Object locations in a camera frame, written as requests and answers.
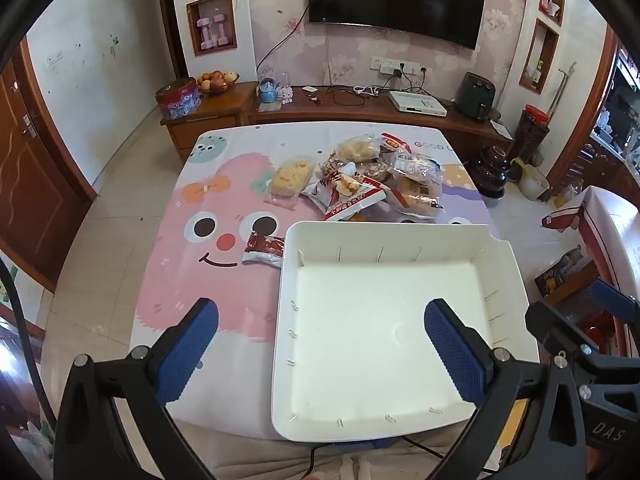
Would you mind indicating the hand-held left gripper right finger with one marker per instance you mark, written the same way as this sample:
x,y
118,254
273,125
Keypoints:
x,y
455,355

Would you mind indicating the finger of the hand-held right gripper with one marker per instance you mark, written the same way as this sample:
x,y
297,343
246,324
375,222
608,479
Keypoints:
x,y
552,325
617,300

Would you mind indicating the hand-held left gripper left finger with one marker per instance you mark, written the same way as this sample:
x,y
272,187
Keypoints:
x,y
187,350

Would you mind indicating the white plastic tray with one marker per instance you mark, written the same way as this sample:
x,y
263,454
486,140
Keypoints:
x,y
375,310

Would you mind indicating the red and white snack packet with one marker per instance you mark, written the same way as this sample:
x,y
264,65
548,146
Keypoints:
x,y
345,190

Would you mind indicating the yellow cracker packet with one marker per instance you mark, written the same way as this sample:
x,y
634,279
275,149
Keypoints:
x,y
292,180

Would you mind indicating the white covered furniture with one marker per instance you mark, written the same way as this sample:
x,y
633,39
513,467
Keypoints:
x,y
612,225

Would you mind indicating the small dark red packet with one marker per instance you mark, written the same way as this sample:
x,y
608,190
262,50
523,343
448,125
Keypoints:
x,y
265,250

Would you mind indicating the white bucket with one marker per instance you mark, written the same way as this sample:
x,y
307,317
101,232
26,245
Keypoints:
x,y
532,182

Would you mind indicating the brown ceramic jar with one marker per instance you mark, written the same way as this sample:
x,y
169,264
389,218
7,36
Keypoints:
x,y
492,172

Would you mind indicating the dark basket with red lid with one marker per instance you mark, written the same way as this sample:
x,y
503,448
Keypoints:
x,y
532,132

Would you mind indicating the clear bread packet white label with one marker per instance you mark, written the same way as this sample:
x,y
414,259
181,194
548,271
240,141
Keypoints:
x,y
415,165

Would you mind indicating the clear mixed nut packet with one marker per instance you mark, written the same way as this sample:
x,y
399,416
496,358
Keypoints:
x,y
375,169
332,165

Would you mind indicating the clear pale chip packet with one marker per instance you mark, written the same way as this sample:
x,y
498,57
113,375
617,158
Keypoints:
x,y
357,149

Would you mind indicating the brown wooden door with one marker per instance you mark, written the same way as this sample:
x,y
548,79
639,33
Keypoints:
x,y
30,185

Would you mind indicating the dark green air fryer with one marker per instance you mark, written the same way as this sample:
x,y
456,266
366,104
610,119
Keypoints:
x,y
475,95

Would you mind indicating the round red tin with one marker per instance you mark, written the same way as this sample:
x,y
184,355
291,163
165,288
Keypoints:
x,y
177,100

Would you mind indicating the white set-top box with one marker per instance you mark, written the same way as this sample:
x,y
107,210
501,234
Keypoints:
x,y
417,102

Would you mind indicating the fruit bowl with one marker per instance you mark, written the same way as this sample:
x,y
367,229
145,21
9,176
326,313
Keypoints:
x,y
217,82

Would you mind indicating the blue snow globe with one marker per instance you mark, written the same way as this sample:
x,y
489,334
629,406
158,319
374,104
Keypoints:
x,y
268,91

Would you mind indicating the small pink toy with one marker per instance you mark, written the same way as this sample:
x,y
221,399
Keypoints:
x,y
286,93

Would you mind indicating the white wall outlets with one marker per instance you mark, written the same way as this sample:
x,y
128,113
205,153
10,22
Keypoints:
x,y
387,66

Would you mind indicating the wooden framed wall niche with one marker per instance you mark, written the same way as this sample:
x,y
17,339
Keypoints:
x,y
196,10

